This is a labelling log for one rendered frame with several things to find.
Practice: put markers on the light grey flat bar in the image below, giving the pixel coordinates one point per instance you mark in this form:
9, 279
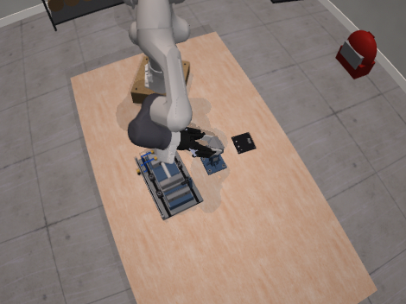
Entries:
172, 187

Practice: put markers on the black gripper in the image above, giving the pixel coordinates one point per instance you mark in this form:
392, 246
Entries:
188, 137

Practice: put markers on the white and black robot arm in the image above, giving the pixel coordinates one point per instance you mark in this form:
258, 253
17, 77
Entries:
158, 125

